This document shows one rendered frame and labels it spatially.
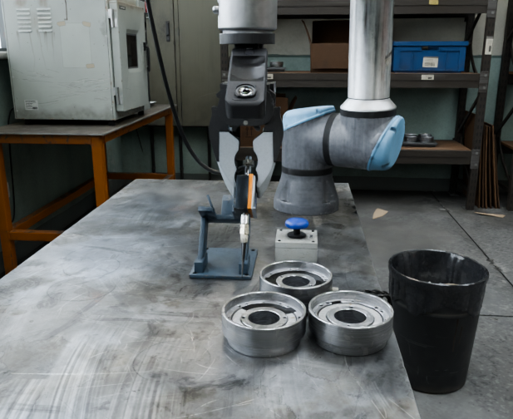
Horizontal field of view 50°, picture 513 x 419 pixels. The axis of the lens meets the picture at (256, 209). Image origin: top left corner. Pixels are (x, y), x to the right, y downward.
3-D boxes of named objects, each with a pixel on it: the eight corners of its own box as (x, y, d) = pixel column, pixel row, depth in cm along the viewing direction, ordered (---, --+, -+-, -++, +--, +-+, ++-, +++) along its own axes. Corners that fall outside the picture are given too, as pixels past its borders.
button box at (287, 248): (317, 268, 91) (318, 241, 90) (274, 267, 92) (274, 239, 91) (316, 252, 99) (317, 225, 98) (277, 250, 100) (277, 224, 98)
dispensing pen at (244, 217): (229, 273, 68) (236, 150, 73) (232, 279, 72) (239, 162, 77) (246, 273, 68) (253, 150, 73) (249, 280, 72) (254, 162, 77)
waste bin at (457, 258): (487, 403, 186) (503, 287, 174) (387, 398, 189) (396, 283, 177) (461, 351, 219) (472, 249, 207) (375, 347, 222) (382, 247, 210)
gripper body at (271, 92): (278, 123, 78) (278, 34, 75) (274, 132, 70) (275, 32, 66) (224, 123, 79) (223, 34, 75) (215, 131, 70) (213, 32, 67)
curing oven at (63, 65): (129, 126, 279) (120, -10, 261) (14, 125, 284) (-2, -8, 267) (160, 113, 338) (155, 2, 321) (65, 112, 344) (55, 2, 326)
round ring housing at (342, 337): (407, 351, 66) (410, 320, 65) (328, 365, 63) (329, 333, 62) (366, 313, 76) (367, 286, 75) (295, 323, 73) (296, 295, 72)
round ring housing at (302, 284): (254, 313, 76) (254, 286, 75) (264, 283, 86) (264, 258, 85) (331, 318, 74) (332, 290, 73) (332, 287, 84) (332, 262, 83)
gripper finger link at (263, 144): (281, 187, 79) (274, 123, 76) (279, 198, 73) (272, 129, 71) (259, 189, 79) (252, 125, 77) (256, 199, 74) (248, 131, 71)
